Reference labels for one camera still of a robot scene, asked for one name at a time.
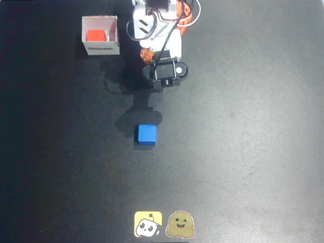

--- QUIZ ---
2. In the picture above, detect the black gripper-mounted webcam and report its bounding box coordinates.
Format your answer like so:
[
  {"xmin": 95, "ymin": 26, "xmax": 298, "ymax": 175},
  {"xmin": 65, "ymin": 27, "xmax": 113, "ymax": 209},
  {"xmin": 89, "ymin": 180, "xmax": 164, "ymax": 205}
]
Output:
[{"xmin": 141, "ymin": 50, "xmax": 189, "ymax": 93}]

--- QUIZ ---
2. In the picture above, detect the thin servo wire bundle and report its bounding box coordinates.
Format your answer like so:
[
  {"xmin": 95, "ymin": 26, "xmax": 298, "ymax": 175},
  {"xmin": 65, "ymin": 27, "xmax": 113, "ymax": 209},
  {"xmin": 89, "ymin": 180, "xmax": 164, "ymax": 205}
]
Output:
[{"xmin": 126, "ymin": 9, "xmax": 164, "ymax": 42}]

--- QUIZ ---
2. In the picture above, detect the blue wooden cube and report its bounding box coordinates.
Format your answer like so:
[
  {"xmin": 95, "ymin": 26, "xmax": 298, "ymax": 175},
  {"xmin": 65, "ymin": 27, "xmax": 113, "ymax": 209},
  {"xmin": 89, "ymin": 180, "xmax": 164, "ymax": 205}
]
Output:
[{"xmin": 137, "ymin": 124, "xmax": 157, "ymax": 146}]

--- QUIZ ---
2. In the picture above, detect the red wooden cube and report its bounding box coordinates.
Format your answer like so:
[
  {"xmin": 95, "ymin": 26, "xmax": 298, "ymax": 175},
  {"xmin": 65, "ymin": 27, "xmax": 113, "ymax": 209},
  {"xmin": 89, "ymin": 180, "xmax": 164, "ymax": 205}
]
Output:
[{"xmin": 86, "ymin": 29, "xmax": 107, "ymax": 42}]

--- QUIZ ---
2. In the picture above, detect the white cable loop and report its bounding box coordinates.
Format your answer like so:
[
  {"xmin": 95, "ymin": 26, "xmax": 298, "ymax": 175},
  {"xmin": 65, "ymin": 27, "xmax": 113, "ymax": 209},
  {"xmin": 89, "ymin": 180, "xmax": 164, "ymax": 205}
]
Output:
[{"xmin": 176, "ymin": 0, "xmax": 203, "ymax": 27}]

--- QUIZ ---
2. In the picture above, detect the hugging face emoji sticker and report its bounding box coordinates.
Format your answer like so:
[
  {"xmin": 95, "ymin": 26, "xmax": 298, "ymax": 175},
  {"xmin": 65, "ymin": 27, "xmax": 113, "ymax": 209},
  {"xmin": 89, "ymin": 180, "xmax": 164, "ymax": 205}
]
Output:
[{"xmin": 165, "ymin": 210, "xmax": 195, "ymax": 239}]

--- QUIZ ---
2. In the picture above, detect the white cardboard box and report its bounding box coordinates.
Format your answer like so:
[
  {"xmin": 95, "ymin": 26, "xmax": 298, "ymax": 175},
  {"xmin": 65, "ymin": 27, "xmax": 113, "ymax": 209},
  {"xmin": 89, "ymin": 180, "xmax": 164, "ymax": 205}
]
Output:
[{"xmin": 81, "ymin": 15, "xmax": 120, "ymax": 56}]

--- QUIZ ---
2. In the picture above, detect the yellow robot mascot sticker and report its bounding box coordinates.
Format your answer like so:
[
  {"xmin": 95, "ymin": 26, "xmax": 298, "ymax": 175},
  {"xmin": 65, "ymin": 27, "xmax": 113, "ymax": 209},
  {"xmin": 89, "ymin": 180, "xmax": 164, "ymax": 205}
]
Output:
[{"xmin": 134, "ymin": 211, "xmax": 163, "ymax": 238}]

